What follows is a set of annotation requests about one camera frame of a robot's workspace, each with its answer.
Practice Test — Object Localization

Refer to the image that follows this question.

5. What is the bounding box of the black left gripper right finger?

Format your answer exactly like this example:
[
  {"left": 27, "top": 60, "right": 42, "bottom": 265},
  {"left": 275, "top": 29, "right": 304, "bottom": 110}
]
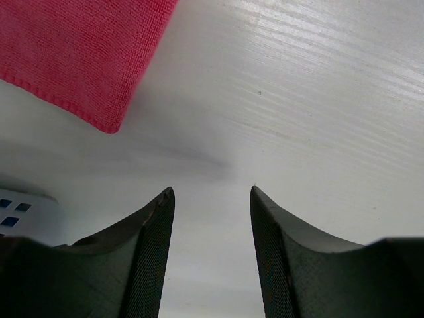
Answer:
[{"left": 250, "top": 187, "right": 423, "bottom": 317}]

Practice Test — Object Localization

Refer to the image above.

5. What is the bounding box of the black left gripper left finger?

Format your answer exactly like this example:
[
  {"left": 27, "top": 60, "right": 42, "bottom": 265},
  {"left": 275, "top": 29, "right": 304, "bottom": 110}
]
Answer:
[{"left": 1, "top": 188, "right": 175, "bottom": 317}]

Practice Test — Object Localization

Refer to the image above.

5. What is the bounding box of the pink towel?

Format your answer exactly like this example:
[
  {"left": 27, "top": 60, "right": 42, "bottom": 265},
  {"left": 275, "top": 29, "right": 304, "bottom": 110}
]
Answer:
[{"left": 1, "top": 1, "right": 176, "bottom": 134}]

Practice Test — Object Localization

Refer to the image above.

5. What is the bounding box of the blue towel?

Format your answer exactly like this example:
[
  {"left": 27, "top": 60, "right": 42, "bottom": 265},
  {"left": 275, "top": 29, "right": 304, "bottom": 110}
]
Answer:
[{"left": 1, "top": 198, "right": 32, "bottom": 228}]

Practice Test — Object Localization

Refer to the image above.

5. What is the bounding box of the white plastic basket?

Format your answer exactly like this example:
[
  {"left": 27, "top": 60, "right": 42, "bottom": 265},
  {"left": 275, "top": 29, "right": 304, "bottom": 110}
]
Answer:
[{"left": 0, "top": 189, "right": 64, "bottom": 246}]

